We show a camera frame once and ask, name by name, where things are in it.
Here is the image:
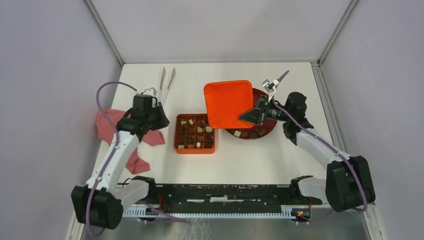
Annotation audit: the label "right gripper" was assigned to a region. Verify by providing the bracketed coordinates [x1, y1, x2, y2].
[238, 95, 292, 126]

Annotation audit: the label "orange box lid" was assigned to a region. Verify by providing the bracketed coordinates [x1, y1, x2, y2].
[203, 80, 254, 129]

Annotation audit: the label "metal serving tongs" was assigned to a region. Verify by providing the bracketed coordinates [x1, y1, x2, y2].
[157, 67, 177, 106]

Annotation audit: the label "orange chocolate box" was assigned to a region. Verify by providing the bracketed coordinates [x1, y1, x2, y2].
[173, 113, 217, 155]

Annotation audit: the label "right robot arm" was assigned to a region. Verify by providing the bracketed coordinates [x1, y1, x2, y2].
[238, 92, 376, 213]

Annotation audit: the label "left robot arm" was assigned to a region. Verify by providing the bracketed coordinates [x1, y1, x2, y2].
[71, 94, 170, 230]

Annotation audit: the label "white oval chocolate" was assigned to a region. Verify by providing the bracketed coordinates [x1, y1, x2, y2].
[205, 126, 214, 133]

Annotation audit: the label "red round tray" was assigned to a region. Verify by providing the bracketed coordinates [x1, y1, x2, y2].
[225, 87, 278, 141]

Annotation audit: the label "pink cloth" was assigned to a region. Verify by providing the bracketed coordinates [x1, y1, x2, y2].
[95, 109, 166, 175]

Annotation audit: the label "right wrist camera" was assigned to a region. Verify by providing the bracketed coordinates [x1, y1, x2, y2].
[262, 79, 280, 96]

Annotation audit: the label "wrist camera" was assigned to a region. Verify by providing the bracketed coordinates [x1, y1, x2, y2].
[262, 79, 280, 96]
[140, 87, 157, 98]

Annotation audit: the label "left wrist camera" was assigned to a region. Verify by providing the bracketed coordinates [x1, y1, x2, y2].
[140, 87, 157, 98]

